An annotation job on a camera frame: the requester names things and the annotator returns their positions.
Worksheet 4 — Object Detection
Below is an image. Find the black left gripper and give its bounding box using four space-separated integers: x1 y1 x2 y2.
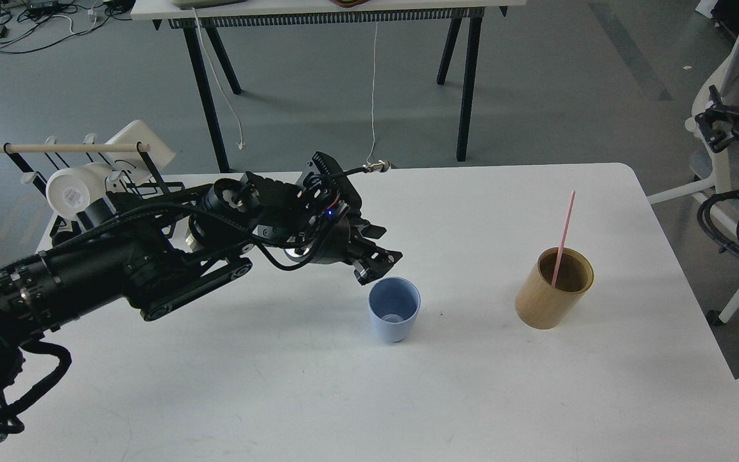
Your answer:
241 151 403 286

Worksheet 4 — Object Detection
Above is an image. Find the light blue plastic cup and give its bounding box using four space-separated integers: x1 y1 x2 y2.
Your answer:
368 277 421 344

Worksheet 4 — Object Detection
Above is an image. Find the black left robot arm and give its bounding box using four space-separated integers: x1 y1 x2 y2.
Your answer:
0 152 402 442

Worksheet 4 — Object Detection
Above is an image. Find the white cup on rack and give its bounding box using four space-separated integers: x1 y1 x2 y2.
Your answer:
45 162 115 220

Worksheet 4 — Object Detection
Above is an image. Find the white office chair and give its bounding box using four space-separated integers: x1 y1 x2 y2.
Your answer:
647 0 739 327

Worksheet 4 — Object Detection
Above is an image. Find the tan wooden cylinder holder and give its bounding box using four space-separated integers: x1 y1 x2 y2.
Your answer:
515 248 593 330

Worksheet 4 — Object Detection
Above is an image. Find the white table with black legs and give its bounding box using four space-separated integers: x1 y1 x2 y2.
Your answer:
131 0 528 174

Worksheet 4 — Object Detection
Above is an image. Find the white container on rack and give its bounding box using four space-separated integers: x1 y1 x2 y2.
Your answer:
104 119 176 184

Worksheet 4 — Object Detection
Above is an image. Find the white hanging cable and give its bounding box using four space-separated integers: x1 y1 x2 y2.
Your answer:
366 21 396 171

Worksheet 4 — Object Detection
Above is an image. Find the black wire dish rack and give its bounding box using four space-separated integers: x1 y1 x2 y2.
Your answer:
0 125 176 229

